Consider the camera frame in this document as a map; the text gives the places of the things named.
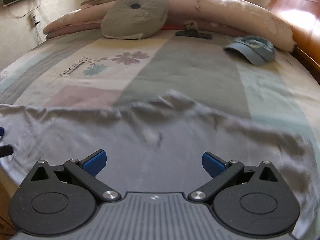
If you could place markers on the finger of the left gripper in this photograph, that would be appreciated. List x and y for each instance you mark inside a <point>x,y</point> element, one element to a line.
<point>6,150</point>
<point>2,131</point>

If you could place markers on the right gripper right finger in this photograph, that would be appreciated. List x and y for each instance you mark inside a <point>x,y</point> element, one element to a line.
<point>247,200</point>

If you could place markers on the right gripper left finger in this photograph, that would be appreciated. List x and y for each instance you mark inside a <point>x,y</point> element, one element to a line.
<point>55,200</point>

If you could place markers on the grey-blue pants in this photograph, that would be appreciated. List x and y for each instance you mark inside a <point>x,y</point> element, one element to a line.
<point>157,145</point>

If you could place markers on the patchwork bed sheet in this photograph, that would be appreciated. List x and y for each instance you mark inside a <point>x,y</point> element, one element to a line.
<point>88,71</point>

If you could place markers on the blue baseball cap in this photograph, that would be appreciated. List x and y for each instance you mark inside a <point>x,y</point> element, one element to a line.
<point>257,50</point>

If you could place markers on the black phone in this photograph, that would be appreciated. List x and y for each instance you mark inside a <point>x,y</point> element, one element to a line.
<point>194,34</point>

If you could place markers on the grey cat face cushion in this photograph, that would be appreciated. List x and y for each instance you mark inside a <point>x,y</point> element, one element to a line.
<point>134,19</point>

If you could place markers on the pink folded quilt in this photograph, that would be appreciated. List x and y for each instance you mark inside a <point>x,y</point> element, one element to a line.
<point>228,17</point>

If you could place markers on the orange red object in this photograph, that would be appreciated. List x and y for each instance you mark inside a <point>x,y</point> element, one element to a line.
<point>172,27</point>

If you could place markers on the wooden headboard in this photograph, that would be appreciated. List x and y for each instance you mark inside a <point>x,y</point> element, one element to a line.
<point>303,18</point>

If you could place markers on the wall power strip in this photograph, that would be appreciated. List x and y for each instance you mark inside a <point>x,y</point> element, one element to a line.
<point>34,20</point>

